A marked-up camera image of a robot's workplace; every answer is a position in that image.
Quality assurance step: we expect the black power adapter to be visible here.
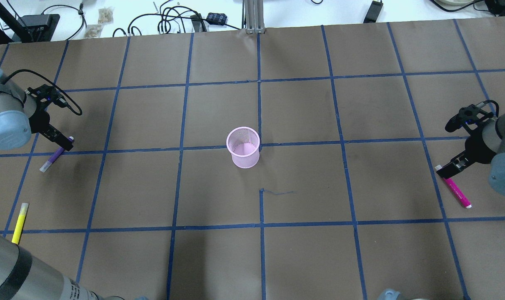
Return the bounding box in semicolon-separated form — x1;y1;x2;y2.
205;12;228;25

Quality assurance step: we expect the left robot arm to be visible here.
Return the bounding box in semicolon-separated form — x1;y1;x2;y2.
0;69;83;151

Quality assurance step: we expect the pink marker pen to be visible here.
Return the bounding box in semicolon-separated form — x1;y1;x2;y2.
440;176;472;209

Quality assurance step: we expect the pink mesh cup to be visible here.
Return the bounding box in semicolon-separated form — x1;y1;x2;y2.
226;127;260;169

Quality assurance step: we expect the yellow marker pen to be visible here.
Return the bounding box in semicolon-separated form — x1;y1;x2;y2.
11;202;29;245

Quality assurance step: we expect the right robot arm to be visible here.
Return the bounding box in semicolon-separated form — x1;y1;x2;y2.
437;100;505;196

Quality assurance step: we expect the aluminium frame post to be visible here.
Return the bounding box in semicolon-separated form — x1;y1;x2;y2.
242;0;265;34

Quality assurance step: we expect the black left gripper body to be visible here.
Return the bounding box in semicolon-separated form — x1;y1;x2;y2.
28;102;61;140

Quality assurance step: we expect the purple marker pen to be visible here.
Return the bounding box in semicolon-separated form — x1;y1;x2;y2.
39;147;67;173

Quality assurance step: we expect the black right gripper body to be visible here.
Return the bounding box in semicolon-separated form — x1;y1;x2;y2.
458;133;497;165

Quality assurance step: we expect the black cable bundle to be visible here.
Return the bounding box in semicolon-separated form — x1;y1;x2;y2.
112;0;241;38

